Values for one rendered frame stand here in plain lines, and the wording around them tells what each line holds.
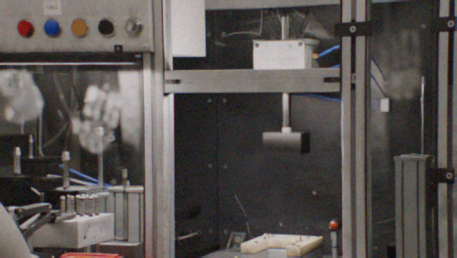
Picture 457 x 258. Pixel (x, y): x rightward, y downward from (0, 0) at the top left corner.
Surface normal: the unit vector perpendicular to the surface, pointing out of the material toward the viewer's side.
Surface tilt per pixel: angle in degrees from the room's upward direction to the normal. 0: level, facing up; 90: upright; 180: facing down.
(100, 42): 90
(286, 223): 90
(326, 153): 90
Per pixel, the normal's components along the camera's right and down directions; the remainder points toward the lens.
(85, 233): 0.93, 0.01
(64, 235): -0.36, 0.04
